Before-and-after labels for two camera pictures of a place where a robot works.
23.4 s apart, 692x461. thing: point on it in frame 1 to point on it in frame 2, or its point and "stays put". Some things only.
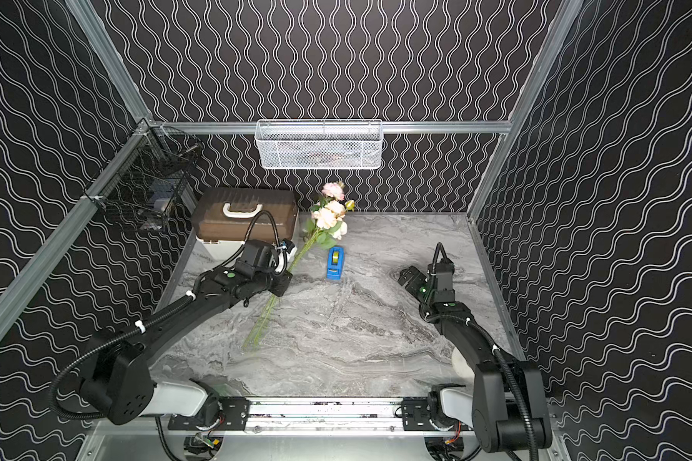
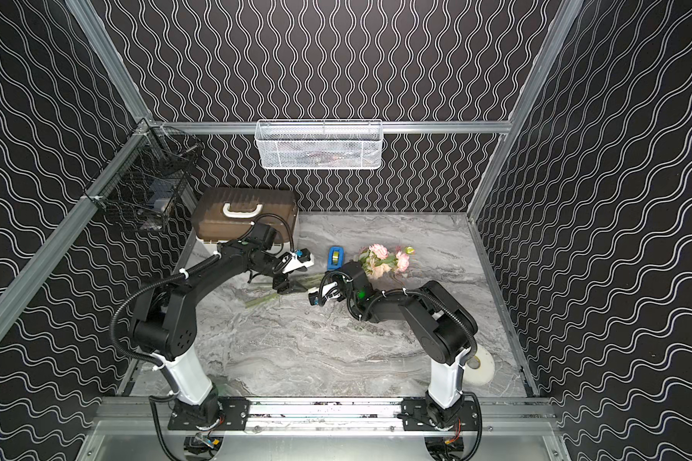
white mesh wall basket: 314,144 stays put
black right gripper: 419,278 to 338,273
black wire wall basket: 145,181 stays put
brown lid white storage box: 224,219 stays put
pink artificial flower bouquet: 328,224 to 377,260
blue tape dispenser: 335,262 stays put
